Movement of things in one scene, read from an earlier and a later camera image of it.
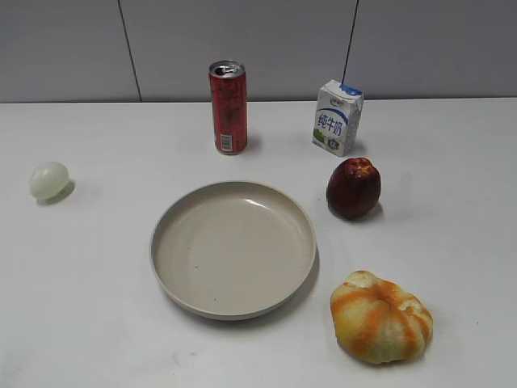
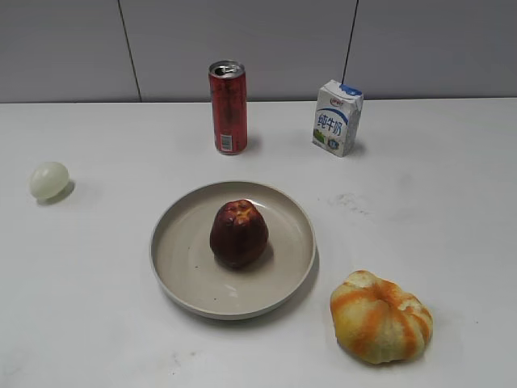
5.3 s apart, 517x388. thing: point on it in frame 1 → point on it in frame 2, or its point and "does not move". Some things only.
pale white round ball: [48, 179] does not move
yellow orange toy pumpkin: [377, 322] does not move
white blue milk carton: [337, 118] does not move
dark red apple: [354, 188] → [238, 234]
